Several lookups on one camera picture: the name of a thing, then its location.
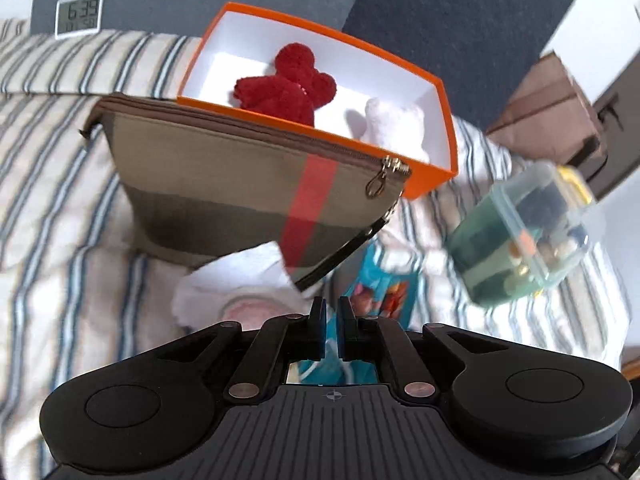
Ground teal patterned cloth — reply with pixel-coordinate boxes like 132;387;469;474
297;238;423;386

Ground white pink soft toy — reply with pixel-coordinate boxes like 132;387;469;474
171;242;320;330

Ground clear plastic storage container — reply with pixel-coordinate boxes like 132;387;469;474
447;160;604;308

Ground brown plaid zipper pouch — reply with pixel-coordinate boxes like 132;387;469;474
86;93;411;289

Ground striped bed cover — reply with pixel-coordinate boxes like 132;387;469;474
1;20;630;479

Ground white plush toy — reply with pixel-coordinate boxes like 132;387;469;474
359;98;431;164

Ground red plush toy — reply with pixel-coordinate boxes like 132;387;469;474
232;42;337;127

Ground brown paper bag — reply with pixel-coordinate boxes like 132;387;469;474
486;52;608;167

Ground orange cardboard box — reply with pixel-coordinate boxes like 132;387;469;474
177;2;458;200

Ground dark blue headboard panel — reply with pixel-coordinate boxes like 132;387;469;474
343;0;573;129

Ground white digital clock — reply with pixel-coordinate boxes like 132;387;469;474
54;0;104;40

